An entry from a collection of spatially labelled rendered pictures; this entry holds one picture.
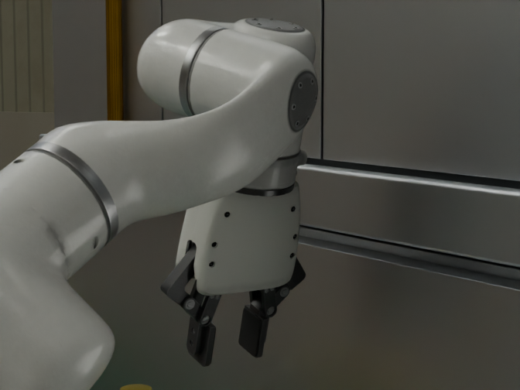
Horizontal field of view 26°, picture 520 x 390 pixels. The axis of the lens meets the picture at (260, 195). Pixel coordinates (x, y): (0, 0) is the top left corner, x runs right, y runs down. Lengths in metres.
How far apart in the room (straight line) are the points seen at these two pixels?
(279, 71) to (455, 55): 0.22
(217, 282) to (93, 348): 0.27
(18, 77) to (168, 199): 4.07
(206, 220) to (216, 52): 0.17
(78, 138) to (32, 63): 4.03
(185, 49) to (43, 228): 0.20
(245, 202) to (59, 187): 0.24
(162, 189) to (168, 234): 0.62
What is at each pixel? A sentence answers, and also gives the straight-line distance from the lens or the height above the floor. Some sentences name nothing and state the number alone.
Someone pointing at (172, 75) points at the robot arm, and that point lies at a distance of 0.86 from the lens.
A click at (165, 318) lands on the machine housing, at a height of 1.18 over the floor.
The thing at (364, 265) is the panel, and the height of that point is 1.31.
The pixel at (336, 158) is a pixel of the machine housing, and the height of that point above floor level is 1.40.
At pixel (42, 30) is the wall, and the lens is 4.77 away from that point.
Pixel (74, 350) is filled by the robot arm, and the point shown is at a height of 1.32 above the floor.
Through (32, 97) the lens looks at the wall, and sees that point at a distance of 4.80.
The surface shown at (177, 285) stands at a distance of 0.96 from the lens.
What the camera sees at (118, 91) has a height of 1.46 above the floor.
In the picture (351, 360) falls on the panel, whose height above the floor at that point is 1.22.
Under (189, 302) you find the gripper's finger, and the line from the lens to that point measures 0.97.
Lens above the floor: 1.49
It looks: 7 degrees down
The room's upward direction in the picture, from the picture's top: straight up
